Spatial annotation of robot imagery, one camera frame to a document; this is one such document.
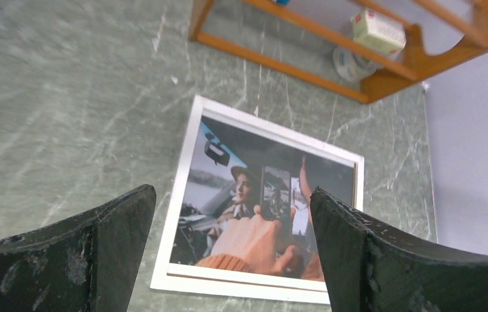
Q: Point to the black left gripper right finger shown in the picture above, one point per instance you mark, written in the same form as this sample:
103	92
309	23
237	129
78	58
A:
369	265

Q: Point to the printed photo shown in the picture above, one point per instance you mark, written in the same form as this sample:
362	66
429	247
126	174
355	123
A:
231	172

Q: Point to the wooden picture frame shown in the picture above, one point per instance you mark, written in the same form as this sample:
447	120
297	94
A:
208	281

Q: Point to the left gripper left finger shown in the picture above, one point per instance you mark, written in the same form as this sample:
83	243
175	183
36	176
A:
87	262

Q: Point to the silver tape roll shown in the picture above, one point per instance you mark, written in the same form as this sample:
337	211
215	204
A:
351	67

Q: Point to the white green box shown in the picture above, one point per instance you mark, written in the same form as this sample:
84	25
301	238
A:
378	32

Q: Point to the orange wooden shelf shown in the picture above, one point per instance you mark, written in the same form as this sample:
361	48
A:
384	55

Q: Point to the blue white jar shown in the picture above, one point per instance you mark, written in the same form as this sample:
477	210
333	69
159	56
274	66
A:
281	2

